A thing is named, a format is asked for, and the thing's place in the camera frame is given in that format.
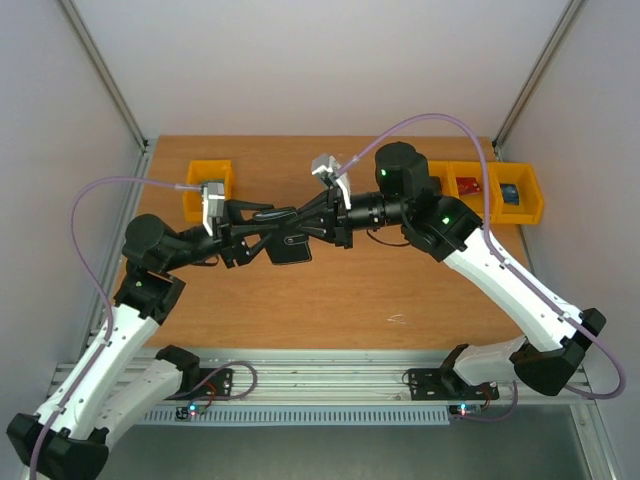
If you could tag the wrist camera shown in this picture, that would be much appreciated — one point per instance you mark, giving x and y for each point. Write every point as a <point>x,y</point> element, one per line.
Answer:
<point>325,168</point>
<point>213,200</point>

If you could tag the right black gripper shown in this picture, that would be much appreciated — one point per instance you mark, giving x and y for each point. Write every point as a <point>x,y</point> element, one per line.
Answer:
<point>338,216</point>

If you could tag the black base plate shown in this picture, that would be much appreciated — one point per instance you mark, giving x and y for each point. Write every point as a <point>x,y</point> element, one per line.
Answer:
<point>206,383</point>
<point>426,384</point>

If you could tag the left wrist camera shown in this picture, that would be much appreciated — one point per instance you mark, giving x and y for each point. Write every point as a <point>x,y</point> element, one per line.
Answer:
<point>213,200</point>

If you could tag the aluminium rail frame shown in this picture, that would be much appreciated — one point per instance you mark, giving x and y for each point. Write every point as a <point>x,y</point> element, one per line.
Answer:
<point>329,377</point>

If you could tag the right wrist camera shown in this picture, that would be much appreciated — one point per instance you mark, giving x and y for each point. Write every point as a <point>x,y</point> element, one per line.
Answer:
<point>325,168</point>

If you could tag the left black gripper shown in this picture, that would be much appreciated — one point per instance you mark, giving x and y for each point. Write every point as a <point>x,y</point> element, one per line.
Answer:
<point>231,243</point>

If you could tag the grey slotted cable duct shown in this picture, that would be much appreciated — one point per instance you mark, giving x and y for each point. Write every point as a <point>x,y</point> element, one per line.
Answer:
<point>300,415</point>

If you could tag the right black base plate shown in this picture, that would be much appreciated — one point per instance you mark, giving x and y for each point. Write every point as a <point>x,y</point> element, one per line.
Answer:
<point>426,384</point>

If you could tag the green card in bin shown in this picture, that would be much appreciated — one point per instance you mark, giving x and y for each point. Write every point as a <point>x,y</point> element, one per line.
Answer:
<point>216,182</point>

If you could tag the yellow bin with blue card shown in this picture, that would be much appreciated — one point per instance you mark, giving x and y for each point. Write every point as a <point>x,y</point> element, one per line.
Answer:
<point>521,199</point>

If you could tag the blue card in bin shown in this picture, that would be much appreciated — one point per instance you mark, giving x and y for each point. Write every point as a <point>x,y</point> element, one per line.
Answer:
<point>510,194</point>

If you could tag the yellow bin with black card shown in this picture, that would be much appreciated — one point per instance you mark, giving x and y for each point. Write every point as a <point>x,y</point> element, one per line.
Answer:
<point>441,177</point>

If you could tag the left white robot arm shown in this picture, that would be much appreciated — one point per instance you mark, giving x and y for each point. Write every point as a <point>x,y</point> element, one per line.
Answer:
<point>71,435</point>

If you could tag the black leather card holder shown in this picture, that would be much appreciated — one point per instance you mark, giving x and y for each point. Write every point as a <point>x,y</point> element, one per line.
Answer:
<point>284,243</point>

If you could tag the yellow bin with red card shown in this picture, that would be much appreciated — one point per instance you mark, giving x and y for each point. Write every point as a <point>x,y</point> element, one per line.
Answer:
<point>475,202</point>

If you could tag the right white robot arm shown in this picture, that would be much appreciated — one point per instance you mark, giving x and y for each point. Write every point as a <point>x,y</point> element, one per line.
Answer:
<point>555,334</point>

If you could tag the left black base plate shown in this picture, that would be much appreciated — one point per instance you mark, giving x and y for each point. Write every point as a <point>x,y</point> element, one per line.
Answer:
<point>206,383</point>

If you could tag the left yellow bin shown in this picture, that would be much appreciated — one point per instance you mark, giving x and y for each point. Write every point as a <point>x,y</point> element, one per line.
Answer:
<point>199,172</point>

